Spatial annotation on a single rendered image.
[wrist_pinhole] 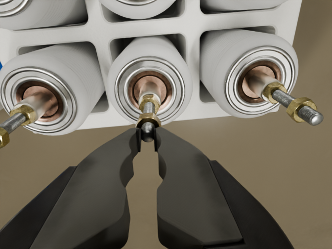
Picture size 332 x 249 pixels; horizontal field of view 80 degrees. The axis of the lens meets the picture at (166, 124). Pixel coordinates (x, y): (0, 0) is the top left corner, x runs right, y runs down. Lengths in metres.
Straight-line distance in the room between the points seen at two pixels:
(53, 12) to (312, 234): 1.07
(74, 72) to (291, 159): 0.64
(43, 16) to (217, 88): 0.18
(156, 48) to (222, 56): 0.07
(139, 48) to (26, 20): 0.10
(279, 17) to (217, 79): 0.13
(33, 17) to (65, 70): 0.05
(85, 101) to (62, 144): 0.37
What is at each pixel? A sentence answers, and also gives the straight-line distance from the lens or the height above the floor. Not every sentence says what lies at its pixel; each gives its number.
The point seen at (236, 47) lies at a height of 0.25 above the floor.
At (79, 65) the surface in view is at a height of 0.22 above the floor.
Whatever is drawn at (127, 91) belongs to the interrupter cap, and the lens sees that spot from 0.22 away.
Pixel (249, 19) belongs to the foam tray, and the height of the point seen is 0.18.
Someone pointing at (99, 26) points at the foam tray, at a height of 0.18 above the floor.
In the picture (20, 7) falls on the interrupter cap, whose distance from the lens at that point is 0.23.
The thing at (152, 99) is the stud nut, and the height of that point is 0.29.
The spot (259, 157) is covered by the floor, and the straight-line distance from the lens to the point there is 0.66.
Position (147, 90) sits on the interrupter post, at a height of 0.28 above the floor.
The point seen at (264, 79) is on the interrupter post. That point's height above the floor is 0.27.
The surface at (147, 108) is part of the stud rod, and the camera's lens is 0.17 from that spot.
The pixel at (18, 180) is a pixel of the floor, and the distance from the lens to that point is 0.75.
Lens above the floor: 0.46
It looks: 61 degrees down
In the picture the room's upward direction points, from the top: 174 degrees clockwise
